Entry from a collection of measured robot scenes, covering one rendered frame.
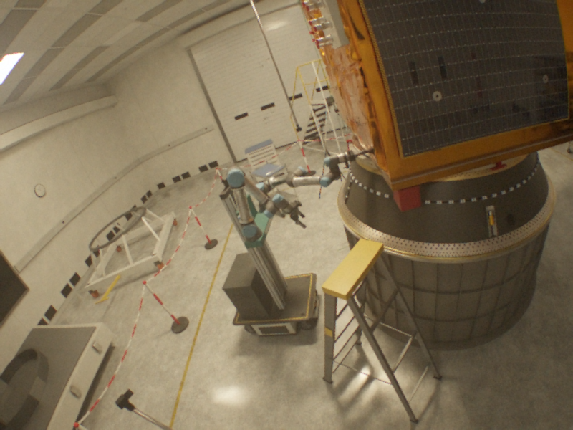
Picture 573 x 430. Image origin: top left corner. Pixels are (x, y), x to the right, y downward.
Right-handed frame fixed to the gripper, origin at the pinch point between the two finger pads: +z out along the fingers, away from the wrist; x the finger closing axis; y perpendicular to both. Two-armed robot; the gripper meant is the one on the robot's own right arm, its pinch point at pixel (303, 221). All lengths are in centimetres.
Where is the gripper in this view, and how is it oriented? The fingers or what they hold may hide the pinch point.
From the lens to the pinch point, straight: 219.0
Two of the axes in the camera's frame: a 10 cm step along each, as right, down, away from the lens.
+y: -7.3, 5.5, 4.0
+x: 0.2, 6.1, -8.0
